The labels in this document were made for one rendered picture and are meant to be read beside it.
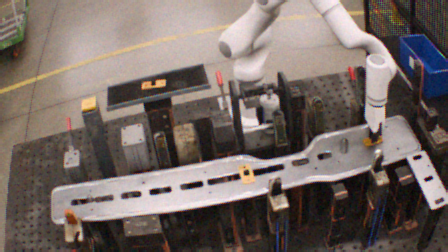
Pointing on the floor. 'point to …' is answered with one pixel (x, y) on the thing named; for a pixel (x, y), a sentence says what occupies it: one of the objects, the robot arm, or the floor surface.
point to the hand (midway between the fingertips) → (373, 135)
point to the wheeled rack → (13, 23)
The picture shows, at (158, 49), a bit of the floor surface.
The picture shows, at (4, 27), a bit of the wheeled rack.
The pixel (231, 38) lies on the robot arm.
